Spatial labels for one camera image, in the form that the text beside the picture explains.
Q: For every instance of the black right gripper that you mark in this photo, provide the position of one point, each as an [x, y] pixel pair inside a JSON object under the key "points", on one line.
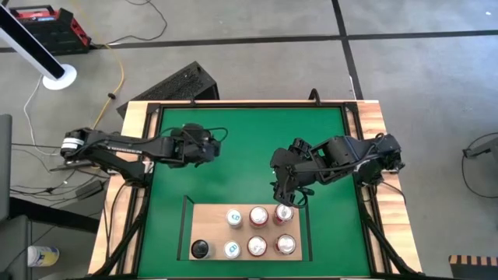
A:
{"points": [[293, 169]]}

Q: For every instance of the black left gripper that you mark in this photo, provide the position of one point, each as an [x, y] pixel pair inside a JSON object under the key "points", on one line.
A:
{"points": [[198, 149]]}

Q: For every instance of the red Coca-Cola can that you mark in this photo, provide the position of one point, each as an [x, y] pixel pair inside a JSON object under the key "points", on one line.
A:
{"points": [[286, 244], [284, 213]]}

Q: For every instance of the red Fanta can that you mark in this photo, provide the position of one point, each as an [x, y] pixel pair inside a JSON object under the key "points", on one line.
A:
{"points": [[258, 216], [257, 246]]}

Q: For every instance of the white can with black top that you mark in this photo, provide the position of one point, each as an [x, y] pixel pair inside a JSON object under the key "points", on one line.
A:
{"points": [[200, 249]]}

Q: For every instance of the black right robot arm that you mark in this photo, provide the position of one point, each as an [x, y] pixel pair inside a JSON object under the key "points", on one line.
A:
{"points": [[358, 155]]}

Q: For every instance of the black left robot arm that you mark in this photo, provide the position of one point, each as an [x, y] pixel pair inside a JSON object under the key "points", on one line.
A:
{"points": [[116, 145]]}

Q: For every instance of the black power adapter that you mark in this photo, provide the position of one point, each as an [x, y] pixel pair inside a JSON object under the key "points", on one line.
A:
{"points": [[89, 189]]}

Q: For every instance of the white floor stand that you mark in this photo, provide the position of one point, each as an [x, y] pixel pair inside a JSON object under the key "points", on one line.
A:
{"points": [[58, 78]]}

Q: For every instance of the white yellow wipes canister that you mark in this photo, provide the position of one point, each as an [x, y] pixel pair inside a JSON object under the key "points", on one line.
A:
{"points": [[43, 256]]}

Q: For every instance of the red black tool case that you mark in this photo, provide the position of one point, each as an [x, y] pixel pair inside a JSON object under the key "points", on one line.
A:
{"points": [[50, 29]]}

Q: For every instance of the orange black striped box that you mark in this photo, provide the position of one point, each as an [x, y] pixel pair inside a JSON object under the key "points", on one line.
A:
{"points": [[472, 266]]}

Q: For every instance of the dark grey cabinet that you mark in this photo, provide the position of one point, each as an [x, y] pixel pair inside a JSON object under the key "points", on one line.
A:
{"points": [[13, 249]]}

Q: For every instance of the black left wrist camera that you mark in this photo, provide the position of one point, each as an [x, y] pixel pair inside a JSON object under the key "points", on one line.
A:
{"points": [[194, 131]]}

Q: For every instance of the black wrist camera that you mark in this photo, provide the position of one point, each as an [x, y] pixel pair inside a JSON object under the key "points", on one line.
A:
{"points": [[301, 144], [194, 131]]}

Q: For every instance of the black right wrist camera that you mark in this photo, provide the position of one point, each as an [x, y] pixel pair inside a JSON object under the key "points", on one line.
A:
{"points": [[301, 144]]}

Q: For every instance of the black aluminium station frame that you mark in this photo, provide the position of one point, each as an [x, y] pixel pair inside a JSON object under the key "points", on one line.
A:
{"points": [[253, 104]]}

